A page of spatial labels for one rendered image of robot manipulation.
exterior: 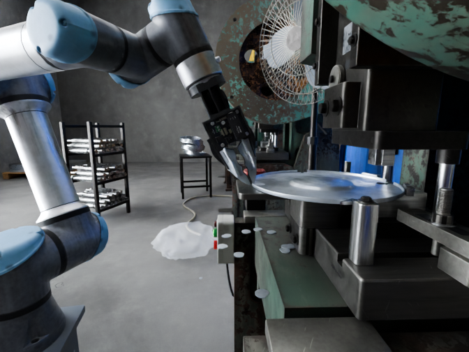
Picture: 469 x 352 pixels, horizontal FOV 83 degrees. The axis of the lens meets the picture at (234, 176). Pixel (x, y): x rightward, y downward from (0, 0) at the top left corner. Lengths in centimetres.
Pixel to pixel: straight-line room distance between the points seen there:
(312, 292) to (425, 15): 37
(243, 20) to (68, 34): 161
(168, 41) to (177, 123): 675
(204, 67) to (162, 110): 686
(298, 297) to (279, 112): 155
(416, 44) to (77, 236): 70
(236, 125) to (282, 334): 32
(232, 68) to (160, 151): 567
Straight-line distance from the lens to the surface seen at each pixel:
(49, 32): 45
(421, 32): 25
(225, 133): 48
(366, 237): 41
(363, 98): 52
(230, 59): 190
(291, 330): 40
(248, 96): 186
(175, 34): 50
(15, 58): 55
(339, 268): 45
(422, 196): 59
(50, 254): 70
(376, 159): 60
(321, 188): 51
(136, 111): 752
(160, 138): 734
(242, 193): 47
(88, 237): 75
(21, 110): 80
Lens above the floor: 89
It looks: 10 degrees down
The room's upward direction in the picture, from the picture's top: straight up
